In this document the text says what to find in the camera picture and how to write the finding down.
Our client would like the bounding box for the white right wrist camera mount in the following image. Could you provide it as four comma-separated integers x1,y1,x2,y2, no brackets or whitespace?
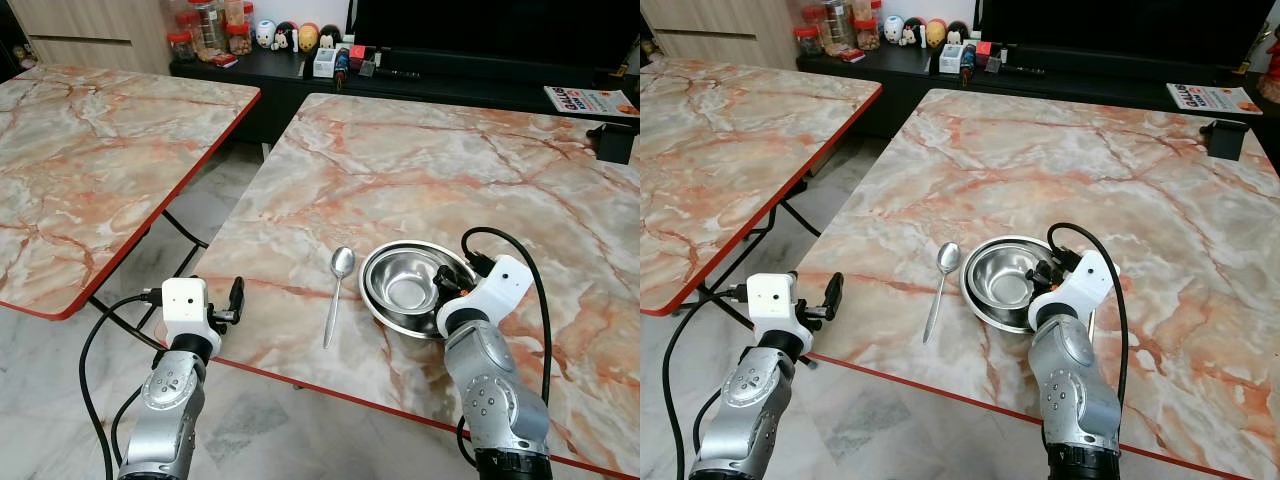
437,255,533,336
1028,250,1114,331

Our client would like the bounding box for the black flat television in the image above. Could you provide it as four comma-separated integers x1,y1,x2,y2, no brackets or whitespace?
345,0,641,73
975,0,1280,73

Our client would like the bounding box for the white printed magazine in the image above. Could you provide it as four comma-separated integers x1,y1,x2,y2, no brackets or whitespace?
1167,84,1263,115
545,86,641,117

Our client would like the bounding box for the large clear red lid jar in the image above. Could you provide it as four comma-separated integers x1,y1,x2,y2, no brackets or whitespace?
194,0,227,56
822,0,856,51

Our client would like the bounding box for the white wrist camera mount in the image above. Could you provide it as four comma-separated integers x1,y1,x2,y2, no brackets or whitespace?
437,255,533,336
1028,250,1114,331
160,278,213,336
746,273,801,331

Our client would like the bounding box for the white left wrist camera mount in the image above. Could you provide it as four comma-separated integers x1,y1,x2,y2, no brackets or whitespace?
160,278,213,336
746,273,801,331

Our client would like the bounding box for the black square object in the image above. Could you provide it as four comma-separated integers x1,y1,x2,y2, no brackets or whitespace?
597,122,639,165
1205,119,1249,159

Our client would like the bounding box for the steel spoon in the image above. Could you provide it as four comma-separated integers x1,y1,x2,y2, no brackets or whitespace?
322,246,357,351
922,242,962,346

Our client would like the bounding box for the black metal table leg frame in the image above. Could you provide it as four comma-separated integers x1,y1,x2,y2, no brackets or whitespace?
88,208,213,348
700,198,825,306

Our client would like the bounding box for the large steel bowl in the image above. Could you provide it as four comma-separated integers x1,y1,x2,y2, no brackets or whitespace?
358,240,481,339
960,236,1076,334

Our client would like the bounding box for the light wooden drawer cabinet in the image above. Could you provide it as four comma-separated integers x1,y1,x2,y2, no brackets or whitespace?
645,0,801,69
8,0,173,74

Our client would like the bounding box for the toy display shelf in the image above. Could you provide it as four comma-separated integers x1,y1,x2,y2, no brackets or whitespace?
0,0,31,71

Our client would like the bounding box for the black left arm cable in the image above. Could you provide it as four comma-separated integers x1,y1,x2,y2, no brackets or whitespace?
78,290,166,480
662,285,751,480

